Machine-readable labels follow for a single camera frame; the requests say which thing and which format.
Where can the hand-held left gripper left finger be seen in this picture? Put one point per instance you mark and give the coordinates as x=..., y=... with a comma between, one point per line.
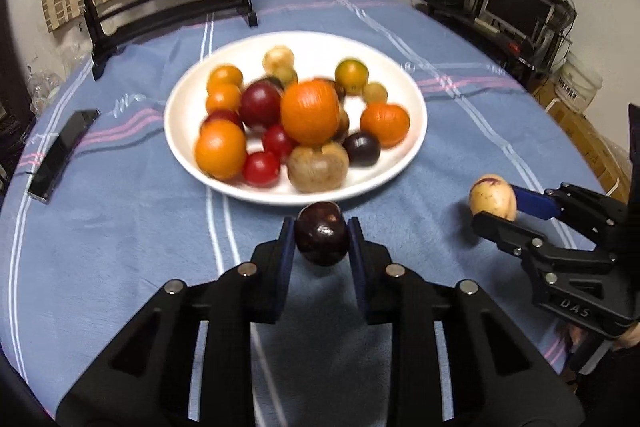
x=286, y=267

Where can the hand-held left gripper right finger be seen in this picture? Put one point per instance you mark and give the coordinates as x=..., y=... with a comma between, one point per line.
x=356, y=267

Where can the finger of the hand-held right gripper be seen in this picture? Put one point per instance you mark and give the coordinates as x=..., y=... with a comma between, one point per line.
x=505, y=234
x=537, y=203

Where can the tan fruit purple streaks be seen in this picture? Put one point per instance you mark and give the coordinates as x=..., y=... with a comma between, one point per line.
x=490, y=197

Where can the large dark purple fruit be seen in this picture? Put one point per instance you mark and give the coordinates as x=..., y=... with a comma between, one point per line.
x=321, y=233

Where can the red tomato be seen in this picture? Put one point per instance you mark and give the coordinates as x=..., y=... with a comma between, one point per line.
x=261, y=168
x=278, y=142

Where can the large tan pepino melon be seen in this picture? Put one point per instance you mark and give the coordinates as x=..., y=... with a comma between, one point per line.
x=317, y=166

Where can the white oval plate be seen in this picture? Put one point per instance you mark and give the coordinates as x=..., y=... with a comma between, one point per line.
x=395, y=167

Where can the small smooth orange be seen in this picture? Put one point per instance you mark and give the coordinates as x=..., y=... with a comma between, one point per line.
x=225, y=76
x=223, y=99
x=220, y=148

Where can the tan potato-shaped fruit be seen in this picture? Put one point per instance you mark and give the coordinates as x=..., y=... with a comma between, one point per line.
x=343, y=124

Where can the large ribbed orange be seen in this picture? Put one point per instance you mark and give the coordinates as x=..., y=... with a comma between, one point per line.
x=310, y=111

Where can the large red plum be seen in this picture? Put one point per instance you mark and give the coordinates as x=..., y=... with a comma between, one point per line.
x=260, y=104

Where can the small green fruit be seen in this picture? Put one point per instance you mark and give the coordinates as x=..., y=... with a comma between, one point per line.
x=374, y=93

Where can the dark brown ridged fruit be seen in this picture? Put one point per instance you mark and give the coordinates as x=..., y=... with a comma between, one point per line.
x=340, y=91

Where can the small tan-green fruit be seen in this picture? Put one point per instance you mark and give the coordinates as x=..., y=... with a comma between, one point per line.
x=287, y=78

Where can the yellow-green citrus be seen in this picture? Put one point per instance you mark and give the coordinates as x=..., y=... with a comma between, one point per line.
x=351, y=76

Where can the round tan fruit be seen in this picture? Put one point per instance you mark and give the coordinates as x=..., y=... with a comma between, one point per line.
x=278, y=59

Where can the person's right hand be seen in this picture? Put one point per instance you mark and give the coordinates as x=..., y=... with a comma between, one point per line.
x=630, y=336

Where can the brown cardboard boxes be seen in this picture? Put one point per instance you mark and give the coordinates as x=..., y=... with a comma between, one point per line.
x=590, y=142

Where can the person's dark jacket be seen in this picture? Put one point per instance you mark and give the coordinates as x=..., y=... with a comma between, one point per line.
x=615, y=387

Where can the white plastic bucket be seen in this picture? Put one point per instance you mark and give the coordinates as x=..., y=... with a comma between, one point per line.
x=579, y=82

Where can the small ribbed tangerine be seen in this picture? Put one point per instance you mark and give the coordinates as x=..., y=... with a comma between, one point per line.
x=384, y=123

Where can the blue striped tablecloth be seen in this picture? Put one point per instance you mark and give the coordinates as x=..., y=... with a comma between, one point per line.
x=125, y=257

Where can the small red plum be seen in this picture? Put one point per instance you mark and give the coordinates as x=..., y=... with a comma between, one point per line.
x=220, y=116

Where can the black metal desk rack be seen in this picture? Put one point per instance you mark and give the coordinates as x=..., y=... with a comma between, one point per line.
x=562, y=32

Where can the computer monitor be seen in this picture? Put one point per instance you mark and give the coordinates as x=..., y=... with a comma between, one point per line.
x=517, y=4

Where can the black smartphone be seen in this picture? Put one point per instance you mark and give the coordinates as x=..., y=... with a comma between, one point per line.
x=60, y=157

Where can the crumpled clear plastic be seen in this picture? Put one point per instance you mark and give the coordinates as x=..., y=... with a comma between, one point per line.
x=45, y=87

